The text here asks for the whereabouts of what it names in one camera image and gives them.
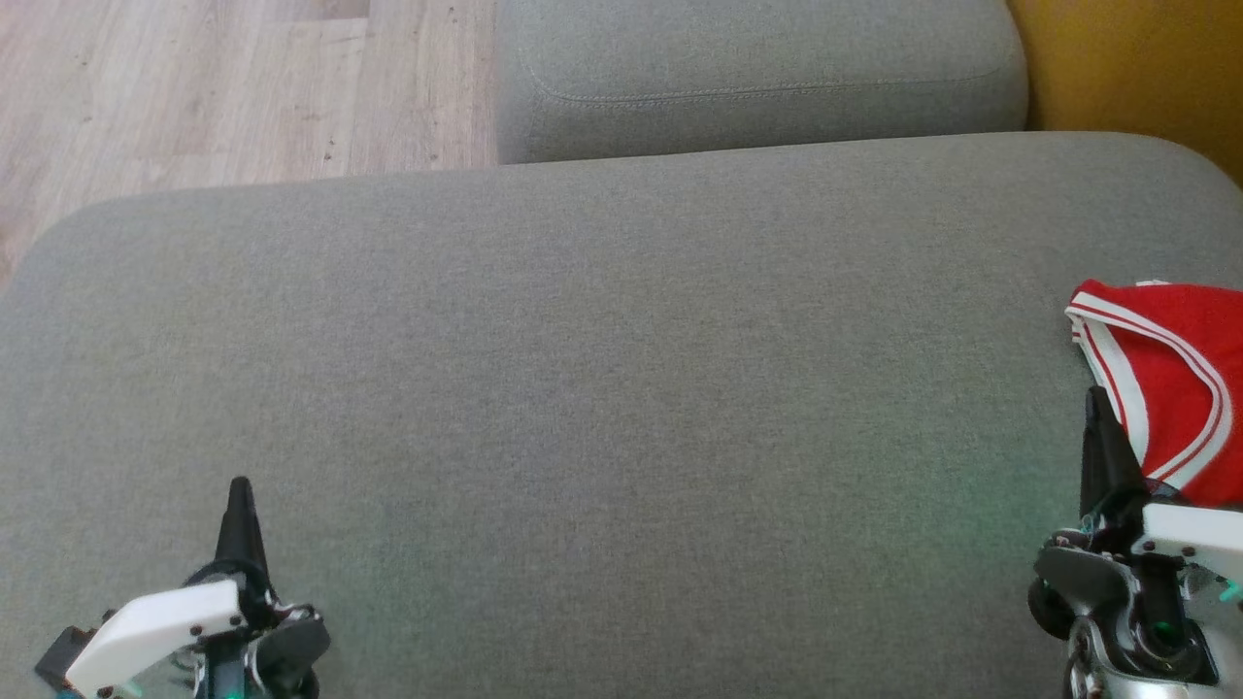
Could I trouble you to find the red shirt with white sleeves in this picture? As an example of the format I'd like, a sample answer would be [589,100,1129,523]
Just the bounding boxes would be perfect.
[1065,280,1243,508]

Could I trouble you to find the grey sofa seat cushion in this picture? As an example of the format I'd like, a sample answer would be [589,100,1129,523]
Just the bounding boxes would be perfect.
[0,131,1243,699]

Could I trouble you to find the grey sofa back cushion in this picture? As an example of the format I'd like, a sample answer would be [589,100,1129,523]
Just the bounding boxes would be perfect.
[495,0,1030,164]

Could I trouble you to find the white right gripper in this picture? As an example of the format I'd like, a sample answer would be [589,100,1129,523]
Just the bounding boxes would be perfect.
[1029,385,1243,681]

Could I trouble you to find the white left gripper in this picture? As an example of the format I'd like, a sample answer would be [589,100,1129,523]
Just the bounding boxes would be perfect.
[66,476,331,699]

